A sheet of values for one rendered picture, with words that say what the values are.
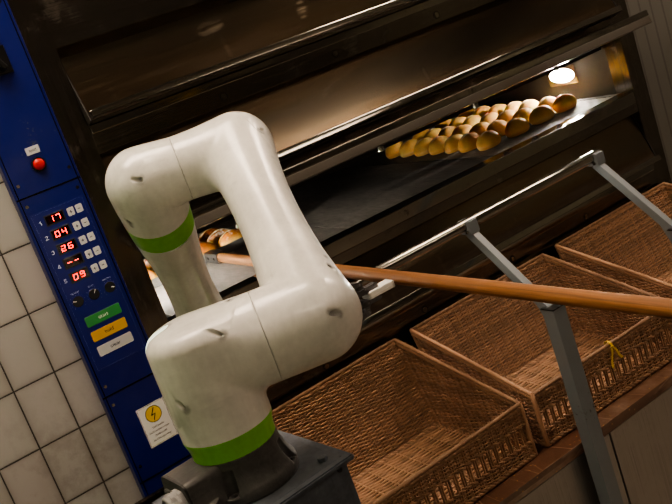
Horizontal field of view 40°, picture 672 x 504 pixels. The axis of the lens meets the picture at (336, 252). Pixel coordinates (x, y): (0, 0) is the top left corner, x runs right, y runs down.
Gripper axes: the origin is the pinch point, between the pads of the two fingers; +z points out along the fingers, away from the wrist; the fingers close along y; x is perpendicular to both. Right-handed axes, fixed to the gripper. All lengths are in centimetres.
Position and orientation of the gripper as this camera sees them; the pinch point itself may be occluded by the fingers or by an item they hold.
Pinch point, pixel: (378, 289)
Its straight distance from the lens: 197.7
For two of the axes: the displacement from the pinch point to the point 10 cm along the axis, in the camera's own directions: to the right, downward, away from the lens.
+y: 3.2, 9.2, 2.4
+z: 7.9, -4.0, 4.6
